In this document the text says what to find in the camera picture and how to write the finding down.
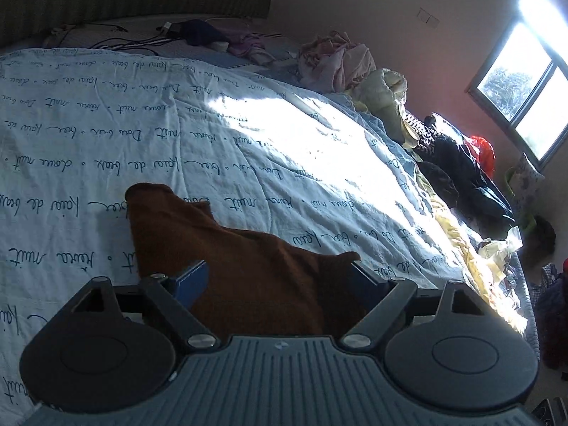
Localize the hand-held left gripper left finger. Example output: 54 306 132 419
71 260 220 358

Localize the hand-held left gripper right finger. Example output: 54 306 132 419
339 261 489 356

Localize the brown knitted garment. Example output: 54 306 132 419
125 183 369 337

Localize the black clothes pile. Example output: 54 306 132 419
417 135 518 236

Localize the dark purple clothes heap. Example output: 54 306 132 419
530 260 568 370

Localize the pink clothes pile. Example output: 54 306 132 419
297 31 378 94

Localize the yellow bed sheet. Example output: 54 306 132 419
415 171 529 333

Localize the clear plastic wrap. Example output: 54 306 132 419
477 226 525 272

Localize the white script-printed quilt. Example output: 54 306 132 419
0 47 529 426

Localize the black and white patterned cloth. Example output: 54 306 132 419
402 113 444 148

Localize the red cloth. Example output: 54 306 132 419
464 135 495 178

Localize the green plastic basket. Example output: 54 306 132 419
505 166 537 232

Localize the pale yellow blanket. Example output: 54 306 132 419
350 69 422 143

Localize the dark bag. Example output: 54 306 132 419
531 217 558 255

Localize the floral cushion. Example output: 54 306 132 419
510 153 546 197

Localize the light purple cloth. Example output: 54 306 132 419
226 31 277 65

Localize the dark blue cloth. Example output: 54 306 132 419
175 18 227 46

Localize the window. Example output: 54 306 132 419
466 0 568 171

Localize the black charging cable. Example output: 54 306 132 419
91 31 178 50

